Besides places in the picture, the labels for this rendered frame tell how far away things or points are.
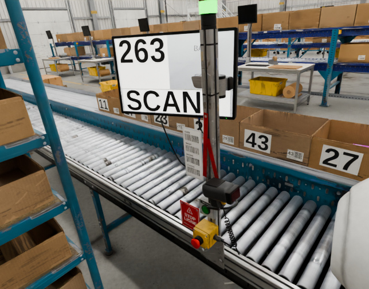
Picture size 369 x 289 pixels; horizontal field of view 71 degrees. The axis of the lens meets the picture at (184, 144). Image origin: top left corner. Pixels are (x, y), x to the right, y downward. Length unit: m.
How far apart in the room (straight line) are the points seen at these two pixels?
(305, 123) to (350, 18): 4.33
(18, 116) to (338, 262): 0.68
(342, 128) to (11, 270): 1.54
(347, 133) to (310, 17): 4.59
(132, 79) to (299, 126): 1.04
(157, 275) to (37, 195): 1.37
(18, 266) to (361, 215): 0.80
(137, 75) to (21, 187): 0.56
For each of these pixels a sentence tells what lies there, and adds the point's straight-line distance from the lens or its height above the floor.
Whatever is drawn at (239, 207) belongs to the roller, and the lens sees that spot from 1.31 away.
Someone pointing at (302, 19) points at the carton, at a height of 1.56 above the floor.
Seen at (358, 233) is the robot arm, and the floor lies 1.37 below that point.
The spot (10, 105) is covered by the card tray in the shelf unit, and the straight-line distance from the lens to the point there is 0.72.
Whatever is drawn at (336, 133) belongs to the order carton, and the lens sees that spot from 1.64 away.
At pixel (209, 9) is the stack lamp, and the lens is 0.77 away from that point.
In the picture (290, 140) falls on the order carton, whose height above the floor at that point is 1.01.
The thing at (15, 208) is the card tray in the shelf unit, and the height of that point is 1.17.
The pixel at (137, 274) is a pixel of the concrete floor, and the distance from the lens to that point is 2.06.
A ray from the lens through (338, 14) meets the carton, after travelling 5.91.
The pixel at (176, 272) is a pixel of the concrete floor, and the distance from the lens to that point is 2.02.
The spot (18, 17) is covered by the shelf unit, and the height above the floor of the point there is 1.60.
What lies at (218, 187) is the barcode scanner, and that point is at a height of 1.09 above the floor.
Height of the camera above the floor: 1.56
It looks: 24 degrees down
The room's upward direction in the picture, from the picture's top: 4 degrees counter-clockwise
